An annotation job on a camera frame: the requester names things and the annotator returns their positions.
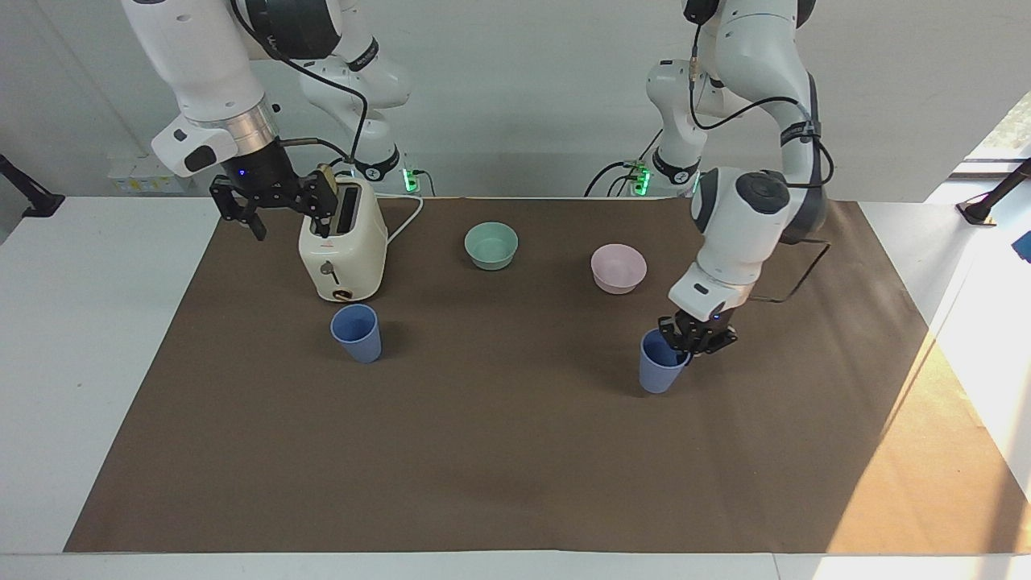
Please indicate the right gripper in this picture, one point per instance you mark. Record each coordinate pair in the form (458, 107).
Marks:
(262, 176)

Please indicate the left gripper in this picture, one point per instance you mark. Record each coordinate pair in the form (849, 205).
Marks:
(702, 324)

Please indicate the blue cup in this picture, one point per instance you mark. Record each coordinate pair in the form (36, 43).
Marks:
(659, 374)
(357, 334)

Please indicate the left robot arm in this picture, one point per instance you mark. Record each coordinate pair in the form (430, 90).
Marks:
(749, 217)

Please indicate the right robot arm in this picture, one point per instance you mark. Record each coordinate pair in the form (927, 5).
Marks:
(201, 72)

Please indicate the toast slice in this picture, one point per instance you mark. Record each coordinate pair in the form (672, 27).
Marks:
(325, 172)

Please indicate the cream toaster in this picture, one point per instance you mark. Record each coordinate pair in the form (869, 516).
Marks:
(354, 250)

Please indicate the pink bowl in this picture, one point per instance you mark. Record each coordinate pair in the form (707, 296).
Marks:
(619, 270)

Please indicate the white power strip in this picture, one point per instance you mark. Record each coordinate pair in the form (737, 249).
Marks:
(149, 179)

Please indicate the green bowl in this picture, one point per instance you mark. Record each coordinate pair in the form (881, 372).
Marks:
(491, 246)

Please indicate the black stand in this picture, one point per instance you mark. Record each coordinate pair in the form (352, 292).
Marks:
(32, 200)
(995, 197)

